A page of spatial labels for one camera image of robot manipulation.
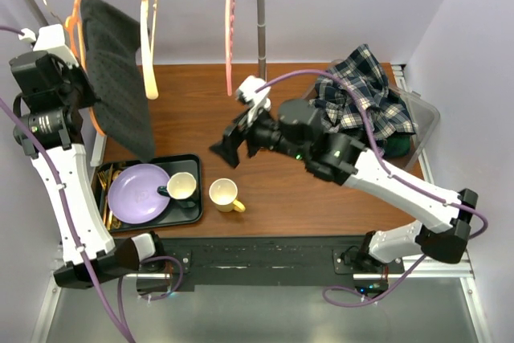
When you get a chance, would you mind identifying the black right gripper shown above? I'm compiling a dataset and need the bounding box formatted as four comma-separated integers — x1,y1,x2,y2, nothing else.
208,98,308,169

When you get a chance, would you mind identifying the black dotted skirt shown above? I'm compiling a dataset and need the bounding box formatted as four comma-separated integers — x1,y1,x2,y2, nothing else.
80,0,156,162

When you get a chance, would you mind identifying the orange plastic hanger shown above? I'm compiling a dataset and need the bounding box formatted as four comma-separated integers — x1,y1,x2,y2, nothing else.
39,0,108,137

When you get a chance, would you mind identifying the navy beige plaid skirt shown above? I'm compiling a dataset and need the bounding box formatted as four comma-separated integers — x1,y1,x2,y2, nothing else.
309,44,414,145

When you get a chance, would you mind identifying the pink plastic hanger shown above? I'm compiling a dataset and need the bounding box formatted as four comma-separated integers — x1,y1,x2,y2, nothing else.
224,0,235,96

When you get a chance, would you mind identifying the green plaid skirt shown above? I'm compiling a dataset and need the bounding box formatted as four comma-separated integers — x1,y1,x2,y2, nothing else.
382,133,414,159

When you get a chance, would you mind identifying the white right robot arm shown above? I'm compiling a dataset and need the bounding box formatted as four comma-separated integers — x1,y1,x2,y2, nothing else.
210,99,478,273

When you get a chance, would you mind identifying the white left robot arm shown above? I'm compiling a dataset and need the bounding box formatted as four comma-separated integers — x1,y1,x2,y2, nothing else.
9,51,166,289

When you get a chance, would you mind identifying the yellow mug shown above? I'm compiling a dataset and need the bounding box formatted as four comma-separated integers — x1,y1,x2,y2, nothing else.
209,178,246,213

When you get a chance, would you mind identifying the dark green mug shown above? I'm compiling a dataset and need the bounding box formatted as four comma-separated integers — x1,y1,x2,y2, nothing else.
157,172,200,208

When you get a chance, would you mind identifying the black serving tray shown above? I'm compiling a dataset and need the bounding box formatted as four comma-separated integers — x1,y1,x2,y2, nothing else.
93,153,203,234

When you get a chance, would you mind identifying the purple plate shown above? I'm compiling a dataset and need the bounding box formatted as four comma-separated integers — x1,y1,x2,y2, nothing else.
108,164,170,224

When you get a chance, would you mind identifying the gold cutlery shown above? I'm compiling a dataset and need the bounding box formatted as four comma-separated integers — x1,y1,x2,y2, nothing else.
96,163,122,231

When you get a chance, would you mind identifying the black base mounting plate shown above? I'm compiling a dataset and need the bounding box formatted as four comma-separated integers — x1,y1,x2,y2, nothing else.
161,236,404,292

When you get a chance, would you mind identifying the clear plastic bin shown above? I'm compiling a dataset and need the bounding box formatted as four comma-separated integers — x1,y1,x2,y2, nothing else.
300,59,441,171

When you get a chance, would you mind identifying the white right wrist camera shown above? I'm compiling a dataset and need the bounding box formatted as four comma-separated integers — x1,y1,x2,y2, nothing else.
236,76,271,127

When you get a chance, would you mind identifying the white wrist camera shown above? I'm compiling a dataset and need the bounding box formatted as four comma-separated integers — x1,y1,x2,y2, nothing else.
18,24,80,68
236,76,271,127

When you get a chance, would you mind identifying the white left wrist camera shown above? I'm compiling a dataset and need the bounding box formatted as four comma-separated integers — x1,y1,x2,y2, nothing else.
18,24,80,68

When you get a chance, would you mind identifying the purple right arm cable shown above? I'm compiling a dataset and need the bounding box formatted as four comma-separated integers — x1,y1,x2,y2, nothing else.
256,69,489,239

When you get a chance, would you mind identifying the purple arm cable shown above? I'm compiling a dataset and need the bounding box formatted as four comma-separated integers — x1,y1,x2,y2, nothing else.
256,69,489,239
0,25,137,343

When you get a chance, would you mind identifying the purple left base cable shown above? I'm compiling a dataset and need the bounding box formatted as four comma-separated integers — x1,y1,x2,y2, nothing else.
138,255,184,302

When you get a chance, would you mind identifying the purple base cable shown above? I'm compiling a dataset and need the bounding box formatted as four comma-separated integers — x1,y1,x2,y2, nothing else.
138,255,184,302
321,254,426,308

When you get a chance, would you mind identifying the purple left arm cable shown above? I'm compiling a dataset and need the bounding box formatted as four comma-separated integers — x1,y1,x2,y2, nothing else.
0,25,137,343

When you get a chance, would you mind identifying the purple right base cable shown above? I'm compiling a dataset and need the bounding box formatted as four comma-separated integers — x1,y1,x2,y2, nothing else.
321,254,426,308

